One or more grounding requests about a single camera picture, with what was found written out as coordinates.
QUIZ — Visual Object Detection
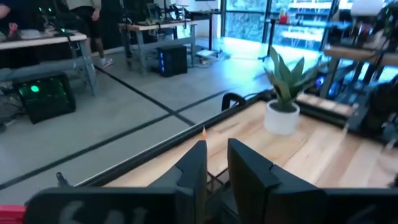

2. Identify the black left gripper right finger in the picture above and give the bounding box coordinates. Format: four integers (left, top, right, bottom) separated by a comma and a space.
227, 138, 327, 224

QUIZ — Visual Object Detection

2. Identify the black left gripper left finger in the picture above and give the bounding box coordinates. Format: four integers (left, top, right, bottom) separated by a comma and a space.
149, 139, 208, 224

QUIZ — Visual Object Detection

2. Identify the black mesh desk organizer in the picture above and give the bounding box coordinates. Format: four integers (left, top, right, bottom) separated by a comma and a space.
205, 169, 246, 224

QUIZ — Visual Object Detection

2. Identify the green plant in white pot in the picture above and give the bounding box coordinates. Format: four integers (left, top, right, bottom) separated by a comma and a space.
263, 46, 329, 136

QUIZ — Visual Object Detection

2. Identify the black computer tower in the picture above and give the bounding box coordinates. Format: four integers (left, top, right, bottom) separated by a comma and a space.
157, 45, 188, 78

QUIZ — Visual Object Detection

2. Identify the wooden top grey table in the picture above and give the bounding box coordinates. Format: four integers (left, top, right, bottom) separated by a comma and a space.
118, 20, 198, 77

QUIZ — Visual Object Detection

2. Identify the black box with green light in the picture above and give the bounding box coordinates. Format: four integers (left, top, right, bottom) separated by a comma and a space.
12, 73, 77, 125

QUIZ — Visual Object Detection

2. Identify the wooden shelf rack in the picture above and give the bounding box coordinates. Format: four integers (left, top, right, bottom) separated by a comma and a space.
323, 0, 398, 100

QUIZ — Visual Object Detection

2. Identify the person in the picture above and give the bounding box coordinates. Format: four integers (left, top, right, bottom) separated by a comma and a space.
65, 0, 114, 68
0, 0, 22, 37

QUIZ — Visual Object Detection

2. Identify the white top workbench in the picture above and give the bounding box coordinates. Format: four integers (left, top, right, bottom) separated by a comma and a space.
0, 30, 100, 97

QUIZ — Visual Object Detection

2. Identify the black cable loop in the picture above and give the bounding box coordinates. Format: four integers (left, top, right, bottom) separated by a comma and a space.
221, 92, 248, 112

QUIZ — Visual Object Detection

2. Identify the black flat bar bracket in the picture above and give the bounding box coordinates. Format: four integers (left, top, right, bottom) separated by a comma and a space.
55, 171, 73, 188

